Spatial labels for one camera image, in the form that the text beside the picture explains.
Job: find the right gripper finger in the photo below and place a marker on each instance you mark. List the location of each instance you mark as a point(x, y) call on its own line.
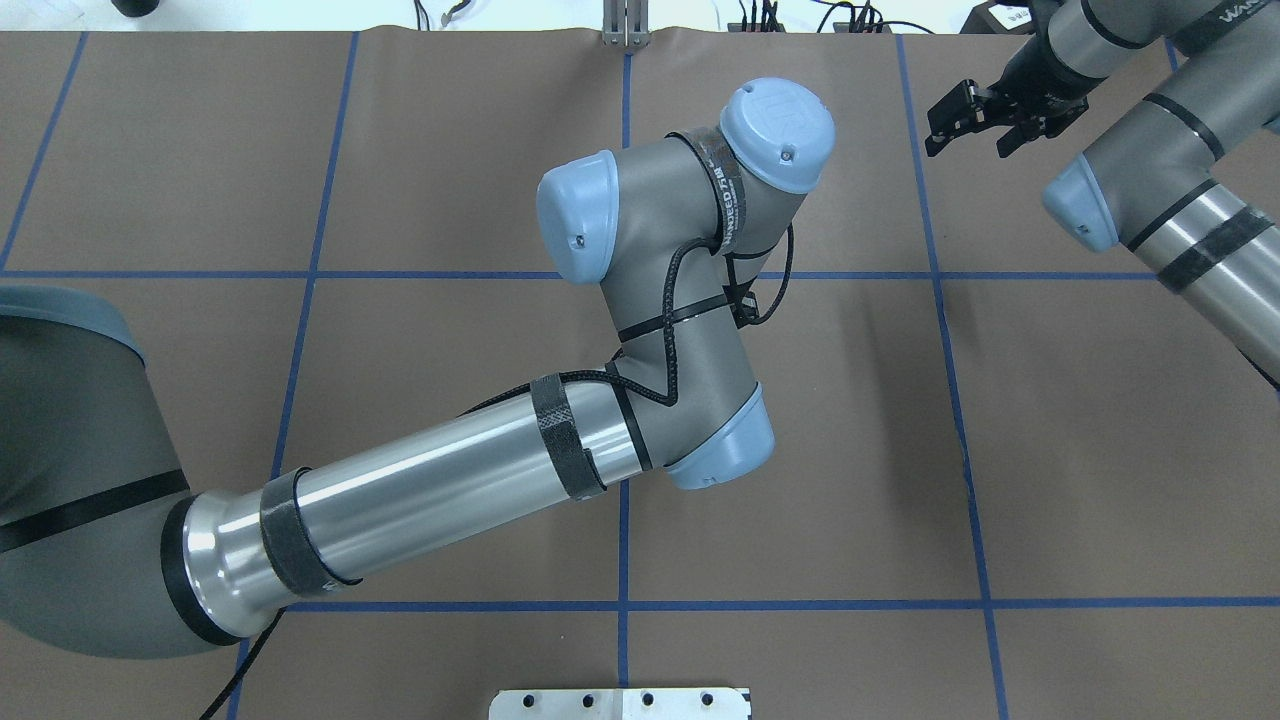
point(962, 111)
point(1022, 128)

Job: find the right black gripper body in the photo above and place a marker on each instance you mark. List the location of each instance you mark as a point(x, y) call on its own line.
point(1037, 72)

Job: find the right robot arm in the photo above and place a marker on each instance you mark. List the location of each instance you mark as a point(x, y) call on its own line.
point(1146, 183)

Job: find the black labelled box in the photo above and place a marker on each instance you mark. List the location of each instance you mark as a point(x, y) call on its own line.
point(999, 18)

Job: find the aluminium frame post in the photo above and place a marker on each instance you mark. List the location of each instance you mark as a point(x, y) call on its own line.
point(625, 24)

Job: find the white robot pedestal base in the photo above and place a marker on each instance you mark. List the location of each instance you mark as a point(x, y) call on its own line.
point(623, 703)

